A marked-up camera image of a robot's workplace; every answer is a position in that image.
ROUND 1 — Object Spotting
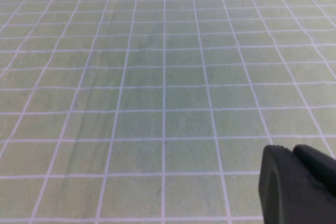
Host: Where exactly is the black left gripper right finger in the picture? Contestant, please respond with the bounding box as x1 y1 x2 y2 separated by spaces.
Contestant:
292 144 336 198

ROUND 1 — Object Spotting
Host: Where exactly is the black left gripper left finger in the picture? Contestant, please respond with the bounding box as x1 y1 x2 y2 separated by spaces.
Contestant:
258 144 336 224

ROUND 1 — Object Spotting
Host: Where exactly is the green grid tablecloth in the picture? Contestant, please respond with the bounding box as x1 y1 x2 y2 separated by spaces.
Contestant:
0 0 336 224

